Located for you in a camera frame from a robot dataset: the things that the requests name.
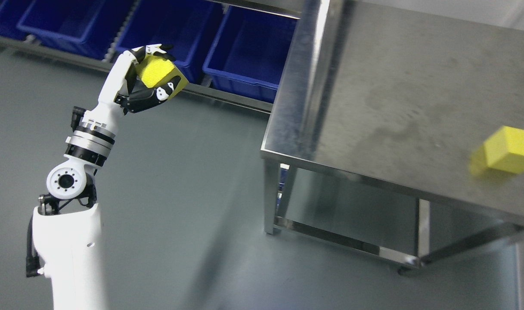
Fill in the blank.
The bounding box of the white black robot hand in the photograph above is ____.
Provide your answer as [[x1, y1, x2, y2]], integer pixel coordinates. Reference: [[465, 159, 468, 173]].
[[83, 43, 180, 130]]

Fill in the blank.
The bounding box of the yellow foam block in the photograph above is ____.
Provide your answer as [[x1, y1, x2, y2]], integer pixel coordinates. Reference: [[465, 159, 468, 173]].
[[468, 126, 524, 176], [135, 56, 189, 99]]

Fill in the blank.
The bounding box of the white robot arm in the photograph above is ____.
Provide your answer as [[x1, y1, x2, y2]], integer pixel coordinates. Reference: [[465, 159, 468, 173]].
[[25, 43, 188, 310]]

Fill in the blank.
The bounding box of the metal shelf rack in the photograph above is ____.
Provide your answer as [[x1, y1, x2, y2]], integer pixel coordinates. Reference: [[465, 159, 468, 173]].
[[0, 0, 305, 115]]

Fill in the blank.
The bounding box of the stainless steel table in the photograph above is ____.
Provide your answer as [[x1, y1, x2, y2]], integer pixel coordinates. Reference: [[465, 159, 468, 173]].
[[260, 0, 524, 275]]

